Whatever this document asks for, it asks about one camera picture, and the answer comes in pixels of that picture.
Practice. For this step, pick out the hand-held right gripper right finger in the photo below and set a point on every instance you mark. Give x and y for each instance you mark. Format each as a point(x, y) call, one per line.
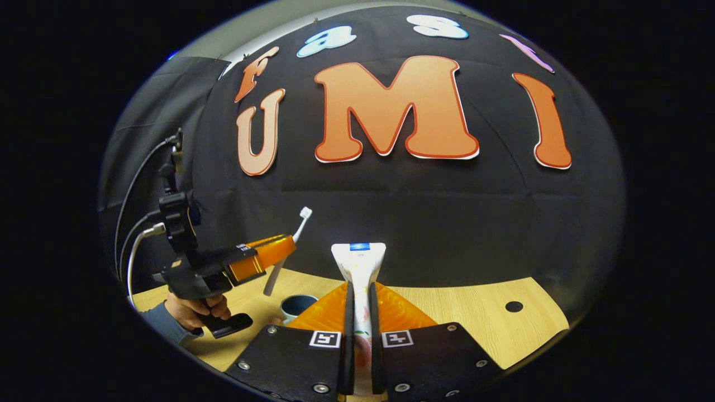
point(375, 335)

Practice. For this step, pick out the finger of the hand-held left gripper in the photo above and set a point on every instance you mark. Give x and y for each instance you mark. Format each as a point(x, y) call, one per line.
point(265, 240)
point(268, 254)

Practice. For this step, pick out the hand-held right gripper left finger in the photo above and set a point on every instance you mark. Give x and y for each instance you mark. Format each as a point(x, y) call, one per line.
point(349, 335)

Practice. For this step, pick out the white toothbrush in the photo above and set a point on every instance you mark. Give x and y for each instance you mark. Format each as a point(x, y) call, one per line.
point(272, 282)

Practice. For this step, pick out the white toothpaste tube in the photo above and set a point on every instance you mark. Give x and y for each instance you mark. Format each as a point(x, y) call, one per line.
point(358, 273)

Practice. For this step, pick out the wooden desktop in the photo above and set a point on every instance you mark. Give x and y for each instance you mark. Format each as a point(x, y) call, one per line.
point(475, 324)

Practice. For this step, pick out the black backdrop cloth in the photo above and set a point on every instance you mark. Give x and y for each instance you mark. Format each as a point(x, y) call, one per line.
point(447, 223)

